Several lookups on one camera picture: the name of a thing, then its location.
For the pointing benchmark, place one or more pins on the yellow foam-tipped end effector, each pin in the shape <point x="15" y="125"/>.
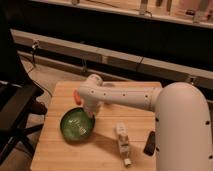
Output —
<point x="90" y="114"/>

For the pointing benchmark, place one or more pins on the green ceramic bowl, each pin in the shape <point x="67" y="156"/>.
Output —
<point x="76" y="125"/>

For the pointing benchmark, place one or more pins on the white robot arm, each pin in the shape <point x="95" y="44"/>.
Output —
<point x="183" y="134"/>

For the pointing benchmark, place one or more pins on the orange carrot toy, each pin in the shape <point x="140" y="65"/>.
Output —
<point x="77" y="98"/>

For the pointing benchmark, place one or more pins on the white plastic bottle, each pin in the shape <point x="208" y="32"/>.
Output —
<point x="123" y="143"/>

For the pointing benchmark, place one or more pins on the black remote control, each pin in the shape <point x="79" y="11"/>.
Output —
<point x="150" y="144"/>

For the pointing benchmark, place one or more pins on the black office chair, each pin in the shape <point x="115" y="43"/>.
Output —
<point x="18" y="95"/>

